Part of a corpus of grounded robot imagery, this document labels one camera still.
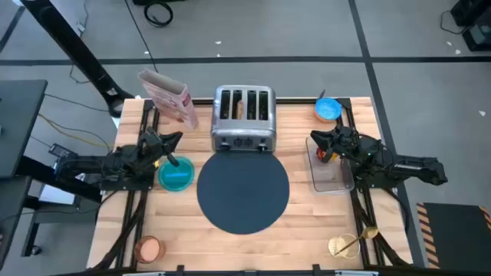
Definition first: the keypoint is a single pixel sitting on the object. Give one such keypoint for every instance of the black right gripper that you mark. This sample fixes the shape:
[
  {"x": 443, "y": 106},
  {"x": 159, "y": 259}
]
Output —
[{"x": 343, "y": 142}]

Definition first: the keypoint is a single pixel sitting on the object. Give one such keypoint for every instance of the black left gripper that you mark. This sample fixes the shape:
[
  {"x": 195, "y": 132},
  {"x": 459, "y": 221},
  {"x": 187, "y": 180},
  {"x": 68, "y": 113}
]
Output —
[{"x": 151, "y": 143}]

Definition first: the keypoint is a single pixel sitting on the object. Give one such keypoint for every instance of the teal transparent plate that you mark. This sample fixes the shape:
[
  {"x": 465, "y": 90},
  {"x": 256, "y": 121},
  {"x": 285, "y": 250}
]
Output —
[{"x": 176, "y": 180}]

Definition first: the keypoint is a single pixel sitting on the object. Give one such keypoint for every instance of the orange patterned bowl blue inside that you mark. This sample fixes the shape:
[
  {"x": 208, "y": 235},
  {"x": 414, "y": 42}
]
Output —
[{"x": 328, "y": 109}]

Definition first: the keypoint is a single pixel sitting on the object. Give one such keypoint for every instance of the pink strawberry yogurt cereal box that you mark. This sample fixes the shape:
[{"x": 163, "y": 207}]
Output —
[{"x": 172, "y": 99}]

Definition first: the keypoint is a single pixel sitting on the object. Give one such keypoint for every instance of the brown toast slice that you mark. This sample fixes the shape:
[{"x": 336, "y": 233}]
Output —
[{"x": 239, "y": 109}]

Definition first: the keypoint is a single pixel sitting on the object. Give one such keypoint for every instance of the dark blue round placemat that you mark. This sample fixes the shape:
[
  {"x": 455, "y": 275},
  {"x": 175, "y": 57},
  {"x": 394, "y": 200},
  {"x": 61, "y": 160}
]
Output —
[{"x": 242, "y": 195}]

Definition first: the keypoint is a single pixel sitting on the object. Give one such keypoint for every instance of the gold spoon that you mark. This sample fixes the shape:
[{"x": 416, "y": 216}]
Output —
[{"x": 370, "y": 232}]

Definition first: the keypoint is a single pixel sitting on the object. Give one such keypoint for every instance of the copper orange faceted cup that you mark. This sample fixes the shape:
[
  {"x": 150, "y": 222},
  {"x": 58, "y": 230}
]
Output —
[{"x": 149, "y": 250}]

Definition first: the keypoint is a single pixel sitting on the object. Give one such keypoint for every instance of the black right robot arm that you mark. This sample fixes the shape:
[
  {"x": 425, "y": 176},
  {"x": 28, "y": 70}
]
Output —
[{"x": 414, "y": 170}]

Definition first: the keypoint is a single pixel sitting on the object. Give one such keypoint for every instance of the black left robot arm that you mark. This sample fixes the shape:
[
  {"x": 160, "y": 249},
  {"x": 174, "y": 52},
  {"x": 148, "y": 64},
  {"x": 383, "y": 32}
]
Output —
[{"x": 88, "y": 165}]

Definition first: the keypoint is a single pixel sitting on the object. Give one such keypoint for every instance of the red yellow fruit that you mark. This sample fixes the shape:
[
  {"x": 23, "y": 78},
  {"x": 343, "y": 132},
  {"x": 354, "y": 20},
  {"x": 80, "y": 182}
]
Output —
[{"x": 333, "y": 156}]

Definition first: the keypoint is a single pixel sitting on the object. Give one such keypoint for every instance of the clear plastic container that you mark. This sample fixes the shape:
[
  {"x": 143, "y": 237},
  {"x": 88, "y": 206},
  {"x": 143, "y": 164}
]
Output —
[{"x": 330, "y": 176}]

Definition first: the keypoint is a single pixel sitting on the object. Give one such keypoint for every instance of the silver four-slot toaster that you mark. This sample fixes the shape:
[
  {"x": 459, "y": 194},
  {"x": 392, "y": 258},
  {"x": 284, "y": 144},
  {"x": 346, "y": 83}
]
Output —
[{"x": 243, "y": 130}]

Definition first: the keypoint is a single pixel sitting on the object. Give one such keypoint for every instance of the clear glass with gold rim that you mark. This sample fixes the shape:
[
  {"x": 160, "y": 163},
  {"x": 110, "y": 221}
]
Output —
[{"x": 339, "y": 241}]

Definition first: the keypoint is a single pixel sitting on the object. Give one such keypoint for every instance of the black power adapter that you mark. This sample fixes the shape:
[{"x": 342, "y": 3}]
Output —
[{"x": 57, "y": 149}]

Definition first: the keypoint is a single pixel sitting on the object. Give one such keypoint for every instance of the white paper sheet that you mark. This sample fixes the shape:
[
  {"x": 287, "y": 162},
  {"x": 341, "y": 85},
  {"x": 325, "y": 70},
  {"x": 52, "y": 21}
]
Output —
[{"x": 57, "y": 195}]

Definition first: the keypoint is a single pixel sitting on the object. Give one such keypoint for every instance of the black slanted stand leg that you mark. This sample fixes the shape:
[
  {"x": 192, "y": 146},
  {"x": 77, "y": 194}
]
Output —
[{"x": 76, "y": 50}]

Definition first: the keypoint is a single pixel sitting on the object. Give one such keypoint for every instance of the black mat with hazard stripes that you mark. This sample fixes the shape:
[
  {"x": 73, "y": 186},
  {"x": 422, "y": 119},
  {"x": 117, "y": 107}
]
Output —
[{"x": 452, "y": 234}]

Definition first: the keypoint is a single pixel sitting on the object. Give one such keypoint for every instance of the black desk top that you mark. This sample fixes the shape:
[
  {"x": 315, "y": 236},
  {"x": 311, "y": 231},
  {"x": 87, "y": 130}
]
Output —
[{"x": 19, "y": 122}]

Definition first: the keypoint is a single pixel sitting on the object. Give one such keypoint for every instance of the black equipment case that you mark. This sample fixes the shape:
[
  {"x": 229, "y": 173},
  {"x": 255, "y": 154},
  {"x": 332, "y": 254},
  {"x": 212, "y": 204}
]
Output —
[{"x": 473, "y": 23}]

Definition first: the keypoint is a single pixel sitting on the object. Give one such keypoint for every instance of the black frame clamp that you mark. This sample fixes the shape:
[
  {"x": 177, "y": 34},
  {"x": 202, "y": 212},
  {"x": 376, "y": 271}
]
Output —
[{"x": 321, "y": 95}]

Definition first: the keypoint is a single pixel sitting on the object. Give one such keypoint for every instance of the black metal table frame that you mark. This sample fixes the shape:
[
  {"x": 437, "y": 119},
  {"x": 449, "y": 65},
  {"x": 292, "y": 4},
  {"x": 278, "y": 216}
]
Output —
[{"x": 126, "y": 230}]

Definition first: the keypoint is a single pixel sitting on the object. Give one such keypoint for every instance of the black desk leg frame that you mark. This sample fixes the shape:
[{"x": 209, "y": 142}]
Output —
[{"x": 57, "y": 178}]

